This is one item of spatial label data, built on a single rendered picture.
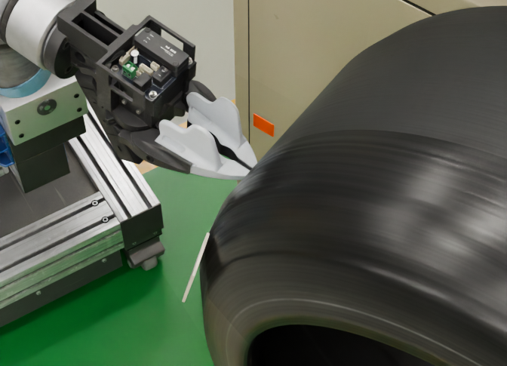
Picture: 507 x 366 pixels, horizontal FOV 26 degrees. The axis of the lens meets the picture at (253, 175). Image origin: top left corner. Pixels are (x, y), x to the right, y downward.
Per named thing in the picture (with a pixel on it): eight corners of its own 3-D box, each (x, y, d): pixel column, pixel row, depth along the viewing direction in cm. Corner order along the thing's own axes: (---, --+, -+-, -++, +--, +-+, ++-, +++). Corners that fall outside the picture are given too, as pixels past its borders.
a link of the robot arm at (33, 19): (9, 63, 102) (69, 13, 106) (46, 90, 101) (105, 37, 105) (1, 10, 96) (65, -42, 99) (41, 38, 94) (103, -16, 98)
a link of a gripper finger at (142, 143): (179, 176, 94) (102, 121, 96) (179, 186, 95) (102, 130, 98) (213, 141, 96) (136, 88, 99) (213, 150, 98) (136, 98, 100)
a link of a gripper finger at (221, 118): (261, 145, 91) (175, 86, 94) (254, 182, 96) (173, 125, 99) (283, 121, 93) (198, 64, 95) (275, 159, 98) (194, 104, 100)
